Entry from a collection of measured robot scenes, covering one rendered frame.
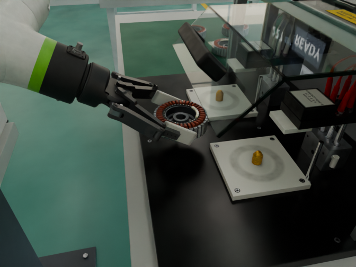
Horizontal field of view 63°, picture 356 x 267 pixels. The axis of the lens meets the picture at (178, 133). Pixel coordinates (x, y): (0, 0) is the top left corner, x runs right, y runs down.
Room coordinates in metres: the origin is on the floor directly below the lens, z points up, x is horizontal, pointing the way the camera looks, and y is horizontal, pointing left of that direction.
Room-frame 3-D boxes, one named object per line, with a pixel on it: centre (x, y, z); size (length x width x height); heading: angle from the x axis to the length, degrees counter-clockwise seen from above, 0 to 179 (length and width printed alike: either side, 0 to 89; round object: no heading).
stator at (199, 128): (0.50, -0.01, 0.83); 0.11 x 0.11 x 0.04
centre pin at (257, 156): (0.42, -0.16, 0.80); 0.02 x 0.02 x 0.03
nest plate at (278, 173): (0.42, -0.16, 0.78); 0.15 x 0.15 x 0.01; 11
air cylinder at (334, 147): (0.45, -0.30, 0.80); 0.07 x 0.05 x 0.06; 11
